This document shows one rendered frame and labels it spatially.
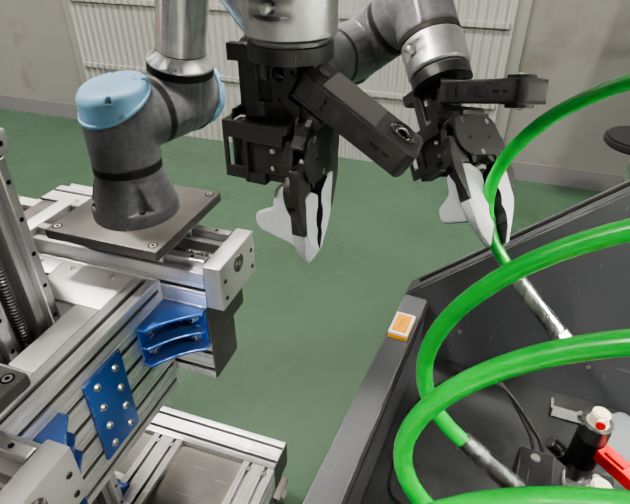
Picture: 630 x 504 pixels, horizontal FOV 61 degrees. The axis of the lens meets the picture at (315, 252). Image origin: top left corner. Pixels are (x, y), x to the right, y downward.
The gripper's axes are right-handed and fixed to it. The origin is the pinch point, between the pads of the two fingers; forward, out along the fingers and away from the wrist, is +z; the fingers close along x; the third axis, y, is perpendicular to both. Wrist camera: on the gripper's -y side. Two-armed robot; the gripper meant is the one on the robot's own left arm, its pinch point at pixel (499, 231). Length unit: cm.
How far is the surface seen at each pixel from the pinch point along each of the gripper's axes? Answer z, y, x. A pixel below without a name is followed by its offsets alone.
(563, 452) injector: 23.2, -1.0, 0.9
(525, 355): 10.9, -17.6, 23.1
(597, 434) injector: 21.1, -5.7, 1.7
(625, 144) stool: -49, 77, -196
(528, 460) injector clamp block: 25.4, 6.5, -2.4
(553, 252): 5.4, -17.0, 17.2
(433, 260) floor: -21, 154, -143
